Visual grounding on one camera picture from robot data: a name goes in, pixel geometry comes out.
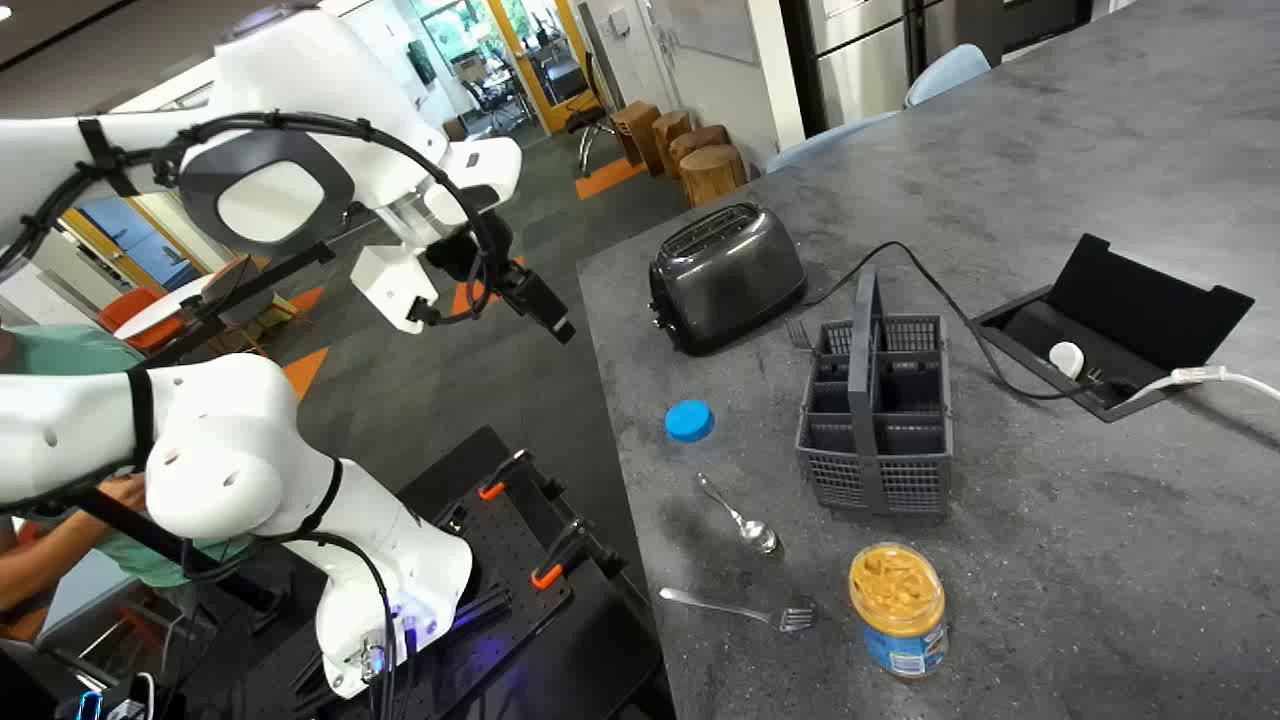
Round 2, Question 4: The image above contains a metal spoon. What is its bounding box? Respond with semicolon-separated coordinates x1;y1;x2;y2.
694;477;781;556

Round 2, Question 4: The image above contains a metal fork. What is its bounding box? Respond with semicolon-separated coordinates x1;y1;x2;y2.
658;590;816;635

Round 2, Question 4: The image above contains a blue jar lid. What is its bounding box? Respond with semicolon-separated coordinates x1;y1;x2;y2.
663;401;717;445

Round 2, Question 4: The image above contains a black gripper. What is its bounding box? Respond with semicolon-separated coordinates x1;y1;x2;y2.
469;214;575;345

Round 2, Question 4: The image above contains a white power cable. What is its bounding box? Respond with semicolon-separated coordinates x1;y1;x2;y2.
1115;366;1280;409

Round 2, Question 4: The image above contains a grey cutlery basket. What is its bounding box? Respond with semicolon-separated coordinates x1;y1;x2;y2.
794;274;952;518

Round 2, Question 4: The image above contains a black toaster power cable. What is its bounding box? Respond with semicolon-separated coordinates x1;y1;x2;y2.
794;236;1115;403

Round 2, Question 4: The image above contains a black clamp orange tip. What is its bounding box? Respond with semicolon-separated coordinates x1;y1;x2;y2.
477;447;572;524

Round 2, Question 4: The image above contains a black toaster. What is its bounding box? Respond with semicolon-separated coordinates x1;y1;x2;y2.
647;204;809;357

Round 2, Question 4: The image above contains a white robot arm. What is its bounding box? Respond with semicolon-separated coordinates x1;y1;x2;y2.
0;7;572;699

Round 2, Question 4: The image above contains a light blue chair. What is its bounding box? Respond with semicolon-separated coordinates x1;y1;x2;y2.
765;45;992;176

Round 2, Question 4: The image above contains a wooden stump stool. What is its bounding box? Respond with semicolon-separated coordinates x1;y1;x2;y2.
681;146;743;204

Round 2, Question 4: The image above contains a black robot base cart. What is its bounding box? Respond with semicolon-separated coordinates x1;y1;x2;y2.
22;424;674;720

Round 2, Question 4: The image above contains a black table outlet box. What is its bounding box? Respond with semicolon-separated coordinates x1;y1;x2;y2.
974;233;1251;424

